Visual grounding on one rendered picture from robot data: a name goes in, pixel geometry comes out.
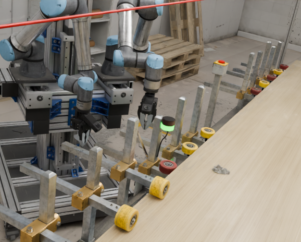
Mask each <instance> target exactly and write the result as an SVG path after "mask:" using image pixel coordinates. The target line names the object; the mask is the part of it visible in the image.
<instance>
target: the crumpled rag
mask: <svg viewBox="0 0 301 242"><path fill-rule="evenodd" d="M212 170H213V171H214V172H217V173H219V174H225V175H226V174H227V175H229V174H230V171H229V170H227V169H226V168H223V167H221V166H220V165H219V164H218V165H217V166H214V168H213V169H212Z"/></svg>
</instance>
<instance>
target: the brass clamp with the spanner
mask: <svg viewBox="0 0 301 242"><path fill-rule="evenodd" d="M144 163H147V167H144V166H143V164H144ZM159 165H160V159H159V158H157V160H156V161H155V162H152V161H149V160H148V159H146V160H145V161H144V162H142V163H141V164H140V165H139V167H138V172H140V173H143V174H146V175H148V176H149V175H151V168H152V167H153V166H157V167H158V166H159Z"/></svg>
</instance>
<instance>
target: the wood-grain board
mask: <svg viewBox="0 0 301 242"><path fill-rule="evenodd" d="M218 164H219V165H220V166H221V167H223V168H226V169H227V170H229V171H230V174H229V175H227V174H226V175H225V174H219V173H217V172H214V171H213V170H212V169H213V168H214V166H217V165H218ZM165 179H167V180H169V181H170V187H169V190H168V193H167V195H166V196H165V198H163V199H160V198H158V197H156V196H153V195H151V194H150V193H148V194H147V195H146V196H145V197H144V198H143V199H141V200H140V201H139V202H138V203H137V204H136V205H135V206H134V207H133V208H134V209H136V210H138V211H139V216H138V220H137V222H136V224H135V226H134V228H133V229H132V230H131V231H126V230H124V229H122V228H120V227H118V226H116V225H115V224H114V225H112V226H111V227H110V228H109V229H108V230H107V231H106V232H105V233H104V234H103V235H101V236H100V237H99V238H98V239H97V240H96V241H95V242H301V61H300V60H296V61H294V62H293V63H292V64H291V65H290V66H289V67H288V68H287V69H286V70H284V71H283V72H282V73H281V74H280V75H279V76H278V77H277V78H276V79H275V80H274V81H273V82H272V83H270V84H269V85H268V86H267V87H266V88H265V89H264V90H263V91H262V92H260V93H259V94H258V95H257V96H256V97H255V98H254V99H253V100H252V101H250V102H249V103H248V104H247V105H246V106H245V107H244V108H243V109H242V110H240V111H239V112H238V113H237V114H236V115H235V116H234V117H233V118H232V119H230V120H229V121H228V122H227V123H226V124H225V125H224V126H223V127H222V128H220V129H219V130H218V131H217V132H216V133H215V134H214V135H213V136H212V137H210V138H209V139H208V140H207V141H206V142H205V143H204V144H203V145H201V146H200V147H199V148H198V149H197V150H196V151H195V152H194V153H193V154H192V155H190V156H189V157H188V158H187V159H186V160H185V161H184V162H183V163H181V164H180V165H179V166H178V167H177V168H176V169H175V170H174V171H173V172H171V173H170V174H169V175H168V176H167V177H166V178H165Z"/></svg>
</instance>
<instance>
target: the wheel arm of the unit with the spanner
mask: <svg viewBox="0 0 301 242"><path fill-rule="evenodd" d="M94 146H98V147H100V148H102V149H103V152H102V153H103V154H106V155H108V156H111V157H113V158H115V159H117V160H120V161H121V160H123V153H122V152H120V151H117V150H115V149H112V148H110V147H108V146H105V145H102V144H100V143H98V142H97V143H95V144H94ZM134 159H135V160H136V161H137V165H138V166H137V168H138V167H139V165H140V164H141V163H142V162H144V161H142V160H140V159H137V158H135V157H134ZM150 173H151V174H153V175H156V176H160V177H162V178H164V179H165V178H166V177H167V176H168V175H167V174H164V173H162V172H160V170H159V167H157V166H153V167H152V168H151V171H150Z"/></svg>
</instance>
